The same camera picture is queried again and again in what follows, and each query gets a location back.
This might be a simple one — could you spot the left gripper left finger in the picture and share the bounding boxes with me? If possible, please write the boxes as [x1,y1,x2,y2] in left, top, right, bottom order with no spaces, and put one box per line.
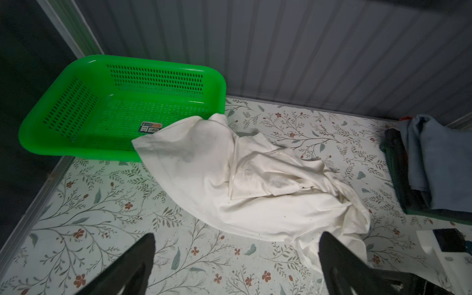
[78,233,156,295]

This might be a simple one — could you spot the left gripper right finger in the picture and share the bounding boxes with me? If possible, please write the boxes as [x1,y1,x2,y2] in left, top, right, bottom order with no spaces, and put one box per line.
[319,232,451,295]

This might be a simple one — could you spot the white printed t-shirt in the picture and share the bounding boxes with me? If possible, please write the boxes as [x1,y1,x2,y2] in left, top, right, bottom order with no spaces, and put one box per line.
[132,114,371,271]

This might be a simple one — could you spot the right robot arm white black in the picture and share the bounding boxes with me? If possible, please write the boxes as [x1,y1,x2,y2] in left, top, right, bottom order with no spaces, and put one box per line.
[417,228,472,295]

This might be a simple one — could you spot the floral table mat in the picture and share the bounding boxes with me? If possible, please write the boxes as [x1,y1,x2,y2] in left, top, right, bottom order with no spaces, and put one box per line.
[1,98,472,295]

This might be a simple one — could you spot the grey folded t-shirt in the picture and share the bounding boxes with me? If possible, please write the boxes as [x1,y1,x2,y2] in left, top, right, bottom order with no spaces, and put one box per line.
[399,114,472,213]

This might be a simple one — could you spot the green plastic basket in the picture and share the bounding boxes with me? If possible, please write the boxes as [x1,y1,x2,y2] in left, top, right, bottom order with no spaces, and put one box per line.
[18,55,227,162]

